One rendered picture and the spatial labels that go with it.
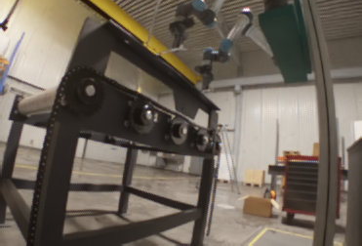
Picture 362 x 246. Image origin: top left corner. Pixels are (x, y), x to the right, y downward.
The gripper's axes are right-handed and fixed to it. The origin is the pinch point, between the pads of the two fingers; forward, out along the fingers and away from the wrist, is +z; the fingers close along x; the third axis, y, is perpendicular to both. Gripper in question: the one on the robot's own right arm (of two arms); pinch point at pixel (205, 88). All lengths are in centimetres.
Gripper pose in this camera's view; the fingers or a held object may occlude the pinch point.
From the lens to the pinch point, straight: 127.6
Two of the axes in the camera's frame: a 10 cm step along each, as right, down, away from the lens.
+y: 8.1, -0.2, -5.9
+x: 5.7, 2.7, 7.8
